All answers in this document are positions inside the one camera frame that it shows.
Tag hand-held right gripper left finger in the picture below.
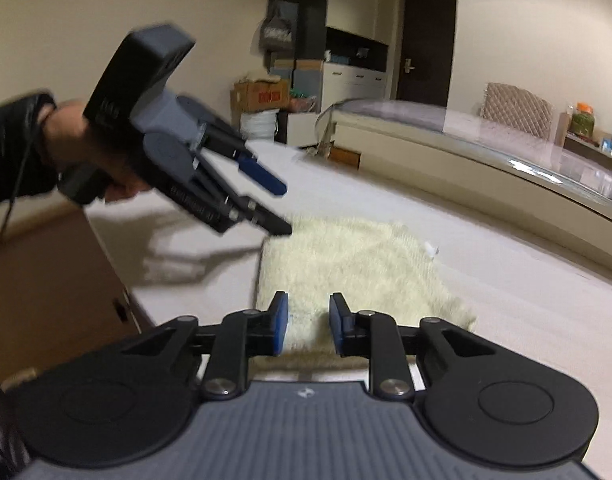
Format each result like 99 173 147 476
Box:
120 290 291 402

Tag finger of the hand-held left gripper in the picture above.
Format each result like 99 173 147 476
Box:
201 124 289 197
198 157 293 237

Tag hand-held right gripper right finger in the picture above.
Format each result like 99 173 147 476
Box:
328 292 493 402

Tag cream terry towel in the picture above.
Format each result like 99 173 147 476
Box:
255 215 478 357

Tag person's left forearm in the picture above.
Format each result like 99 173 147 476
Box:
0 91 60 211

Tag person's left hand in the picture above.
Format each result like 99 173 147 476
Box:
37 99 155 203

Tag white plastic bucket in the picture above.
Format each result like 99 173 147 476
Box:
239 108 279 142

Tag brown cardboard box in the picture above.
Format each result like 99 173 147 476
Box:
230 76 291 114

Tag colourful packets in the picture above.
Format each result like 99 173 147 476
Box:
287 89 320 114

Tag pale blue storage box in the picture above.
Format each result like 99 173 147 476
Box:
270 57 325 102

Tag white low cabinet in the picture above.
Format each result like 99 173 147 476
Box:
322 61 389 111

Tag grey hanging bag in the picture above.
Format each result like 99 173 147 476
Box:
258 0 297 54

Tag tall dark cabinet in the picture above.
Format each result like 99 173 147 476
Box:
268 0 329 75

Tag white-framed bed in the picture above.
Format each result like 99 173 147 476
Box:
316 97 612 243

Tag dark brown door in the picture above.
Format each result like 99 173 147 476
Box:
396 0 460 109

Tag person's dark jacket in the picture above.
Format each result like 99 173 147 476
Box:
0 364 32 480

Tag green jar with orange lid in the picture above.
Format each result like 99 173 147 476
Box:
570 102 598 137

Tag black cable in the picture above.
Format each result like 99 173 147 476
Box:
0 104 54 263

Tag white wall cabinet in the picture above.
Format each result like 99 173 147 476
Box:
292 0 403 47

